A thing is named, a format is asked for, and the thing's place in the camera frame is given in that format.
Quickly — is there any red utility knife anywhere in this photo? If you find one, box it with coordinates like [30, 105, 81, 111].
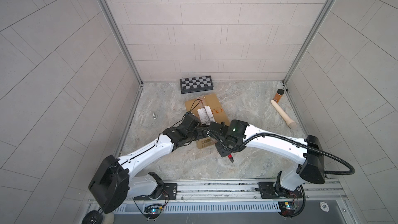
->
[228, 154, 234, 163]

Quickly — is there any brown cardboard express box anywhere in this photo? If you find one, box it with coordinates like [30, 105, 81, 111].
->
[184, 93, 231, 150]

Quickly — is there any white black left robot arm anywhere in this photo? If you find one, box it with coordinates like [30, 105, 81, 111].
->
[88, 112, 200, 214]

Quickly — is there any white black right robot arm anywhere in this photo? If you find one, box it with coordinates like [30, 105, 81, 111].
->
[203, 120, 325, 198]

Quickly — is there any black white chessboard case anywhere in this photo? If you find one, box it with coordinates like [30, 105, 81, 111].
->
[180, 76, 214, 94]

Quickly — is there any brown spice jar black lid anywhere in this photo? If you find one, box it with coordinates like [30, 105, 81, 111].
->
[273, 89, 285, 103]

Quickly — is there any wooden rolling pin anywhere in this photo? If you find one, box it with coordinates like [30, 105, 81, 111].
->
[271, 100, 297, 130]

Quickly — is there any left green circuit board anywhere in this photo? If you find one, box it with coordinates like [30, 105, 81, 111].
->
[145, 204, 164, 215]

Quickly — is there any green circuit board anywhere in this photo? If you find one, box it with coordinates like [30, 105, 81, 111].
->
[278, 201, 296, 216]
[145, 204, 164, 215]

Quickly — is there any right green circuit board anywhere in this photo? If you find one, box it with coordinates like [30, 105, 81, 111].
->
[278, 201, 296, 216]

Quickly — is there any white round sticker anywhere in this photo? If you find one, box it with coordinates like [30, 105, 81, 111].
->
[320, 201, 330, 213]

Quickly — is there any black wheel roller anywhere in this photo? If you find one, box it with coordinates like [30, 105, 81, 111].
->
[81, 211, 104, 224]

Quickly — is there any black corrugated cable conduit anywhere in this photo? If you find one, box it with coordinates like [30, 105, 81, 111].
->
[195, 125, 356, 176]

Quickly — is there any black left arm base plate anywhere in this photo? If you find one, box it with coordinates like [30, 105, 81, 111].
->
[134, 183, 178, 201]

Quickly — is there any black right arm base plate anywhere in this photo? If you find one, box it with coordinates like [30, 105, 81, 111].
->
[255, 182, 303, 199]

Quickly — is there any aluminium mounting rail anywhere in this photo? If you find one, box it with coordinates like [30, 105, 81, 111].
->
[86, 178, 347, 206]

